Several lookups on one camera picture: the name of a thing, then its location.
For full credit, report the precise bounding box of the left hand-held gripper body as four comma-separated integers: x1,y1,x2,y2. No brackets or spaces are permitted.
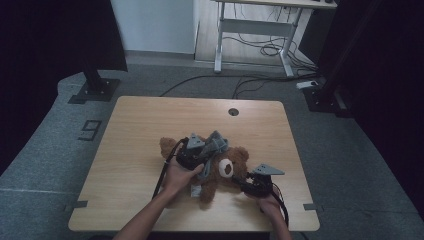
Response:
175,133,214,172

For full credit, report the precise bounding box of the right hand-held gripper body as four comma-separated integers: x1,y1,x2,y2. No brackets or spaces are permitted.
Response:
242,163,286,198

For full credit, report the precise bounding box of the brown teddy bear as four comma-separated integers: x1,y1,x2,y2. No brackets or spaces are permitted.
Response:
159,134,250,206

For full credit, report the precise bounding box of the person's right hand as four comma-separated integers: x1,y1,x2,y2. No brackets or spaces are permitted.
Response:
247,192,284,218

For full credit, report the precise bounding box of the person's left hand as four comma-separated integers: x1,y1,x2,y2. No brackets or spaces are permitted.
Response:
162,156,205,202

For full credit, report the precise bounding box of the grey tape strip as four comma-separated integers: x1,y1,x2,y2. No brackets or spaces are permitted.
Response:
64,200,89,212
302,202,324,212

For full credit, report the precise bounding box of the white power strip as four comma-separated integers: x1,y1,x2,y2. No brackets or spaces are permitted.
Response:
295,80,320,91

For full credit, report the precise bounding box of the black stand with slanted pole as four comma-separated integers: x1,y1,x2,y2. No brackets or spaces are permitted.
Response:
301,0,383,118

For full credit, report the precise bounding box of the black stand with square base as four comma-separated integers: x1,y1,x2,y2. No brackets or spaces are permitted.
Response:
67,61,121,105

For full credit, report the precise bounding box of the black curtain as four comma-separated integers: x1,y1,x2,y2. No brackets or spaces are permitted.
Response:
0,0,129,176
314,0,424,223

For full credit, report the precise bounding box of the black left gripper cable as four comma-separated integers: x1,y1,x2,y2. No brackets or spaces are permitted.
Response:
152,137,190,200

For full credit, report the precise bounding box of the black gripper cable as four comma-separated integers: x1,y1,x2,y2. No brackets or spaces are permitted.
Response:
152,137,190,200
271,185,290,228

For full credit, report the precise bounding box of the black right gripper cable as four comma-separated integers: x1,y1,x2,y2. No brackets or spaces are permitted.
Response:
271,185,290,228

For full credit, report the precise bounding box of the long black floor cable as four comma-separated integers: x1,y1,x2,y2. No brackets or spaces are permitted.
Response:
159,73,319,98

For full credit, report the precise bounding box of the short black floor cable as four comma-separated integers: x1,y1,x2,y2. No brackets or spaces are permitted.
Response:
232,77,269,100

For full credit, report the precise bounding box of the tangled black cables bundle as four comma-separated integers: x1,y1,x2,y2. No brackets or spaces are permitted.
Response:
222,33,318,73

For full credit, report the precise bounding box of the white metal frame desk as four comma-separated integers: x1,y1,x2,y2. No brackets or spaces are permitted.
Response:
211,0,338,78

